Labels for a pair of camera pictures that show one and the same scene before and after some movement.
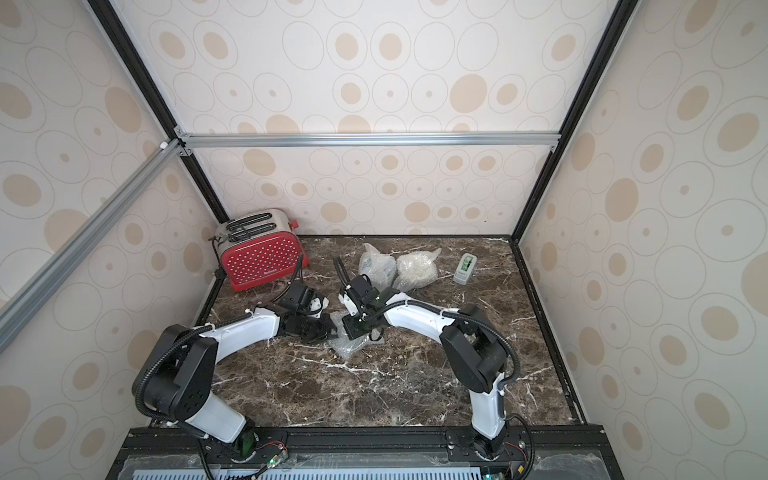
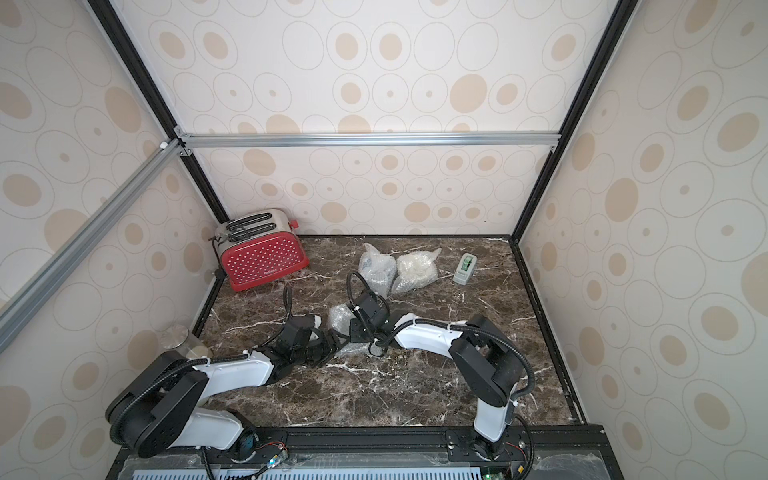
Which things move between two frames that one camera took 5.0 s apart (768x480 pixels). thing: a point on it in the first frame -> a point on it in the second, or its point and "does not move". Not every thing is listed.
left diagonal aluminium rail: x=38 y=289 does not move
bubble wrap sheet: x=380 y=268 does not move
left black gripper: x=327 y=332 -> x=331 y=344
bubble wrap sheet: x=415 y=269 does not move
